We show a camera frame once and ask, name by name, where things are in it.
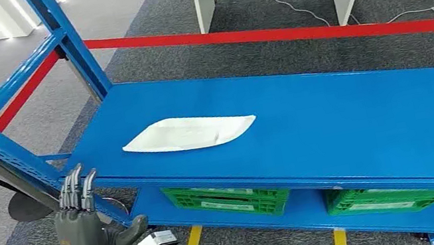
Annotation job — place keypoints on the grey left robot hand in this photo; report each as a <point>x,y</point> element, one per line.
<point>80,235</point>

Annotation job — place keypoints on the white plastic shell part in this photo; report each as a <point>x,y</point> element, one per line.
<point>192,132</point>

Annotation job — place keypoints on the blue steel shelf rack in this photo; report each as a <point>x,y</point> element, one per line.
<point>334,127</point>

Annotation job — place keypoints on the green plastic crate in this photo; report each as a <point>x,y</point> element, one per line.
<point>268,210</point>
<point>340,213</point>
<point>176,193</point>
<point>337,196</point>

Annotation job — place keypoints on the short red barrier belt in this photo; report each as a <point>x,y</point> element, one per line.
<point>24,94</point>

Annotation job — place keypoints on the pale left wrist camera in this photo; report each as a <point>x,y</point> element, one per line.
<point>155,241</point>

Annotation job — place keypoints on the chrome stanchion post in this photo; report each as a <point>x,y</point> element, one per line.
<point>79,81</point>

